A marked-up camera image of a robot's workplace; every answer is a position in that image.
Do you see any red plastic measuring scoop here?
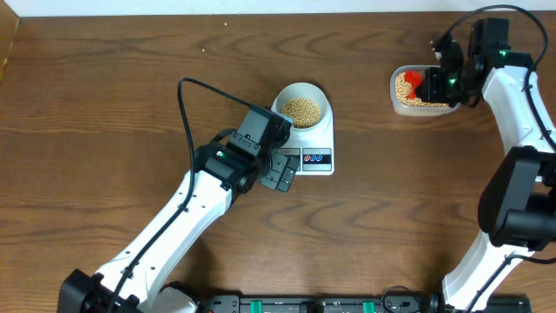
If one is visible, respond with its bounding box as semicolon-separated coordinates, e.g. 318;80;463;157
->
404;70;424;99

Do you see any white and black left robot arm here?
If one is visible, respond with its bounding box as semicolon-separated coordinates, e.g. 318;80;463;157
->
57;106;299;312

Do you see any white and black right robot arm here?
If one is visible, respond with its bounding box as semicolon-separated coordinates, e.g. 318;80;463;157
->
415;18;555;312

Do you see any white digital kitchen scale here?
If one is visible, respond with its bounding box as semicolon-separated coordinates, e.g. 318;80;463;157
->
279;118;334;176

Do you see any white round bowl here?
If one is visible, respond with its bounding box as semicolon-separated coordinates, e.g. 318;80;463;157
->
272;83;333;132

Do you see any clear plastic container of soybeans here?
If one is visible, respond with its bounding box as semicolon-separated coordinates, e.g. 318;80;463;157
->
390;65;459;117

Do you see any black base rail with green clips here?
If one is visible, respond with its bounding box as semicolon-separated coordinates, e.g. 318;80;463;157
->
199;286;531;313

